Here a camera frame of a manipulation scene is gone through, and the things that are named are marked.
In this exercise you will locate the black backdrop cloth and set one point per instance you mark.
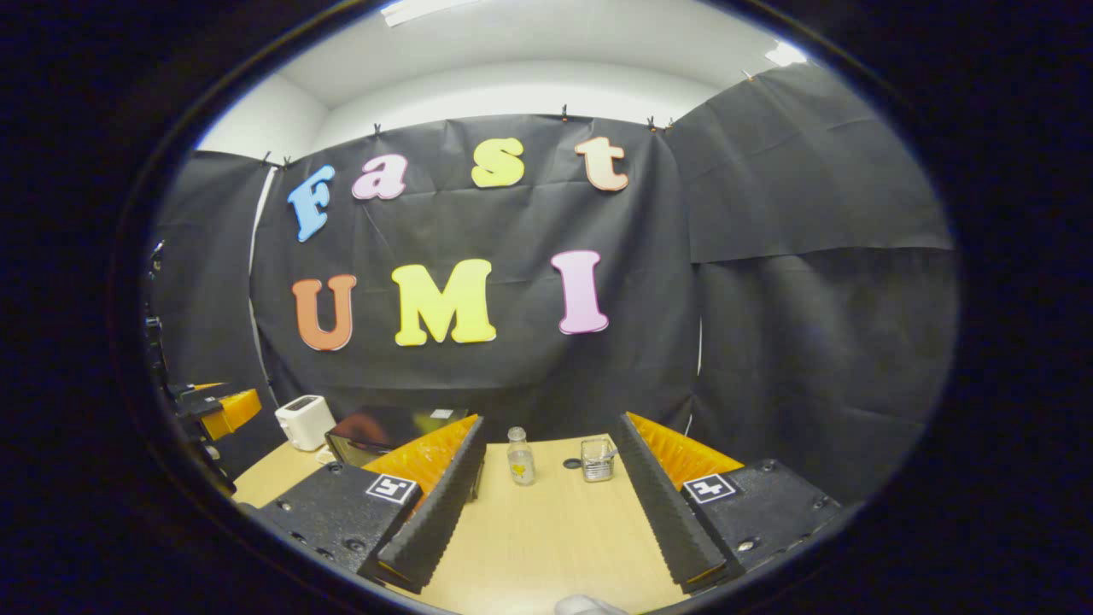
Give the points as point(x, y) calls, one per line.
point(512, 231)

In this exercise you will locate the black electric oven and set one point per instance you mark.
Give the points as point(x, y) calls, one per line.
point(376, 427)

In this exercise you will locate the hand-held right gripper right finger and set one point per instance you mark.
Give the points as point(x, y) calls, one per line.
point(662, 512)

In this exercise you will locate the clear glass cup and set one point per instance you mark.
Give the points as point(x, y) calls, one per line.
point(598, 465)

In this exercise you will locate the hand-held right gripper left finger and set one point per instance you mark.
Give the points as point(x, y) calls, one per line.
point(435, 521)

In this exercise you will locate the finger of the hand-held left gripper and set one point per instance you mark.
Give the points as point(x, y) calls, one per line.
point(235, 410)
point(201, 389)

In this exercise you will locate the white toaster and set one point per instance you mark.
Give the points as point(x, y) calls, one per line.
point(303, 420)

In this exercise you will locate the clear bottle with yellow label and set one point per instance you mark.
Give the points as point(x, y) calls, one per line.
point(521, 465)

